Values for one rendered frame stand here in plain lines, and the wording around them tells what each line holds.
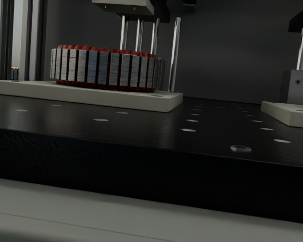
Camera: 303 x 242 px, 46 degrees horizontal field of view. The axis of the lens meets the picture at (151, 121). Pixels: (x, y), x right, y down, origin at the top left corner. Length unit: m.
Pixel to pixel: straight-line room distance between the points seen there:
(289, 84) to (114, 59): 0.25
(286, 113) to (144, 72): 0.13
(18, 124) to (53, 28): 0.51
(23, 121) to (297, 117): 0.20
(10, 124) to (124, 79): 0.16
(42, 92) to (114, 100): 0.06
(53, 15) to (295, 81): 0.42
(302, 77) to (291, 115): 0.21
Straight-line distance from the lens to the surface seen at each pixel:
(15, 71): 1.08
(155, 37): 0.50
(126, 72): 0.32
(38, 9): 0.61
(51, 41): 0.67
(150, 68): 0.33
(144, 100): 0.28
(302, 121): 0.29
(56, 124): 0.18
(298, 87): 0.49
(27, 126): 0.17
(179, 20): 0.43
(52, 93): 0.31
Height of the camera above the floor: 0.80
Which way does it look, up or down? 7 degrees down
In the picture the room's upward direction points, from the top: 5 degrees clockwise
